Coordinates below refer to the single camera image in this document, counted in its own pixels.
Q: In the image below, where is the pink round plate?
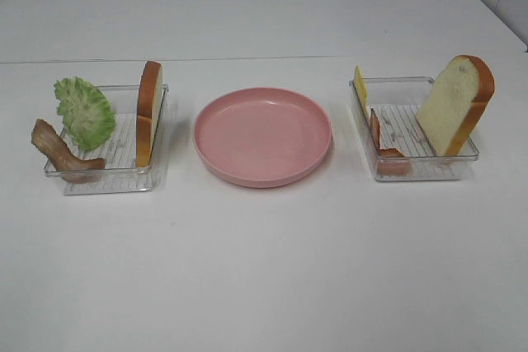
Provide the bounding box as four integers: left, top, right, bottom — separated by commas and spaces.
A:
193, 87, 332, 188

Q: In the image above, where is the green lettuce leaf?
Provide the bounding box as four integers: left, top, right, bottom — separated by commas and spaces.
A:
54, 77, 116, 151

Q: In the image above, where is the left clear plastic tray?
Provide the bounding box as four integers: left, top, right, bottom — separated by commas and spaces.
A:
44, 83, 177, 195

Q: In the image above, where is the right clear plastic tray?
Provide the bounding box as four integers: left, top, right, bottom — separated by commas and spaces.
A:
349, 76, 479, 181

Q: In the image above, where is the bacon strip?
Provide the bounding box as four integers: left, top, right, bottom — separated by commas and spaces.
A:
369, 108, 411, 176
31, 119, 106, 184

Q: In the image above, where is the bread slice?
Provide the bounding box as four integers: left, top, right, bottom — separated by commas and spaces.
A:
135, 61, 163, 167
416, 55, 495, 157

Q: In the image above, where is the yellow cheese slice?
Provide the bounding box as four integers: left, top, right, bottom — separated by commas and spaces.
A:
353, 66, 370, 120

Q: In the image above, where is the clear plastic tray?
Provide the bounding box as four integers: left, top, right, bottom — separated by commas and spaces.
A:
44, 83, 177, 195
349, 76, 479, 181

